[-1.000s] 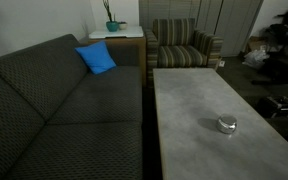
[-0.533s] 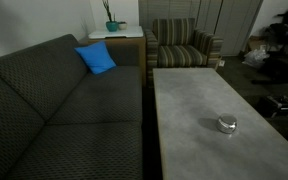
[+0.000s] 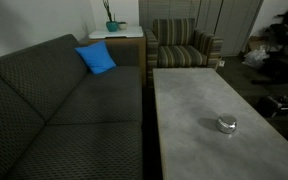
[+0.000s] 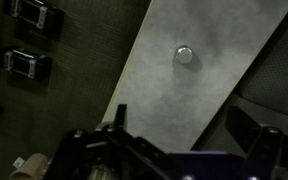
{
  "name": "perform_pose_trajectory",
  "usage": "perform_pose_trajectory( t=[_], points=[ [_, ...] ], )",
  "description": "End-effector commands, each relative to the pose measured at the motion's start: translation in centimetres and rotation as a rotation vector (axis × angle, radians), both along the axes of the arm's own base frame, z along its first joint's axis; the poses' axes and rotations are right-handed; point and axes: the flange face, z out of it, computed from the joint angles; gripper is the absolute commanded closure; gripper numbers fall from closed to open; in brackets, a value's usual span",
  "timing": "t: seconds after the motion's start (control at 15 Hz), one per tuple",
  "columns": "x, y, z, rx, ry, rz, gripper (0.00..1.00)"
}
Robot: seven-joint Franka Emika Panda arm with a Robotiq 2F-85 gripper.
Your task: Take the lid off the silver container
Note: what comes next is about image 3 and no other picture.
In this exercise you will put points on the round silver container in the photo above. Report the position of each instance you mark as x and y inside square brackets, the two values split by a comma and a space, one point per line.
[224, 128]

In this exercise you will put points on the striped armchair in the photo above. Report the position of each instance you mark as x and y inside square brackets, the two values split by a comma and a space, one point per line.
[179, 55]

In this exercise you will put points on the wooden side table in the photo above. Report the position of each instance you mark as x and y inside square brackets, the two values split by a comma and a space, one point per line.
[124, 41]

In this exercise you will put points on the blue square pillow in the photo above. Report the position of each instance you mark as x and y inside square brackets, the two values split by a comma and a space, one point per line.
[96, 57]

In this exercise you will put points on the dark grey patterned sofa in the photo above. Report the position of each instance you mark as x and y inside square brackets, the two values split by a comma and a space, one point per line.
[84, 100]

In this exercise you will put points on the small white pot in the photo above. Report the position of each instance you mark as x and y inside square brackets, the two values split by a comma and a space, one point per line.
[122, 26]

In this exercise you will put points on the teal pot with green plant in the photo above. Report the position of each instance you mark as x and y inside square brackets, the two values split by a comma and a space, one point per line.
[112, 26]

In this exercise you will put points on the grey window blinds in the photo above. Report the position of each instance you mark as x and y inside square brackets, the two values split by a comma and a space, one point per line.
[170, 9]

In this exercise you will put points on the tall thin dark plant stem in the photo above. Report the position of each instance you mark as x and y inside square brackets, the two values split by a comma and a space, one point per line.
[108, 10]

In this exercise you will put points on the grey folding closet door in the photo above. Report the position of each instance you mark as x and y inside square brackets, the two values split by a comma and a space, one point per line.
[232, 23]

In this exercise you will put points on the white plastic bag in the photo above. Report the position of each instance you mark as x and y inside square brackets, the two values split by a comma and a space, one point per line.
[255, 59]

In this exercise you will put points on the brown cardboard box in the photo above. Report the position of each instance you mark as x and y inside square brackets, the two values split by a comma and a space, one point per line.
[254, 42]

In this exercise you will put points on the black case with silver trim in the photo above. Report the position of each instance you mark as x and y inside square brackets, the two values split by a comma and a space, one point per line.
[279, 106]

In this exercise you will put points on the small white wall socket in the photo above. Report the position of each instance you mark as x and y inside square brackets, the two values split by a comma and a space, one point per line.
[221, 63]

